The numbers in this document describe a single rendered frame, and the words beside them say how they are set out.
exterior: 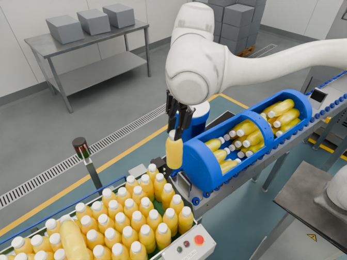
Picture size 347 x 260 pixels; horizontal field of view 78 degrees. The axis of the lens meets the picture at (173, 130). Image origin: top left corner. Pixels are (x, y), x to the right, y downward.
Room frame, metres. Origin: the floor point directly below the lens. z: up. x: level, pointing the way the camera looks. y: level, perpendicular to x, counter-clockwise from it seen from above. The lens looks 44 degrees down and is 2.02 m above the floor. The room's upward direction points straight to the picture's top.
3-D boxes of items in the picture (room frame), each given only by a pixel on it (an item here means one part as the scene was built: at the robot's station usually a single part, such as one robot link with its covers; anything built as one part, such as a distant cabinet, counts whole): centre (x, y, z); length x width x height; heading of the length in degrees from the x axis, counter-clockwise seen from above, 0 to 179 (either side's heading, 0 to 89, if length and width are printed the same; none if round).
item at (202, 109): (1.29, -0.13, 1.03); 0.28 x 0.28 x 0.01
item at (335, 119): (1.76, -1.76, 0.31); 0.06 x 0.06 x 0.63; 35
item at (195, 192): (1.25, -0.92, 0.79); 2.17 x 0.29 x 0.34; 125
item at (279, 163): (1.19, -0.96, 0.31); 0.06 x 0.06 x 0.63; 35
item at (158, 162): (0.78, 0.09, 0.95); 0.10 x 0.07 x 0.10; 35
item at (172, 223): (0.43, 0.01, 0.99); 0.07 x 0.07 x 0.19
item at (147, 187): (0.61, 0.14, 0.99); 0.07 x 0.07 x 0.19
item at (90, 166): (0.71, 0.46, 0.55); 0.04 x 0.04 x 1.10; 35
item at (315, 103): (1.41, -1.15, 1.00); 0.10 x 0.04 x 0.15; 35
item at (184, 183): (0.64, -0.06, 0.99); 0.10 x 0.02 x 0.12; 35
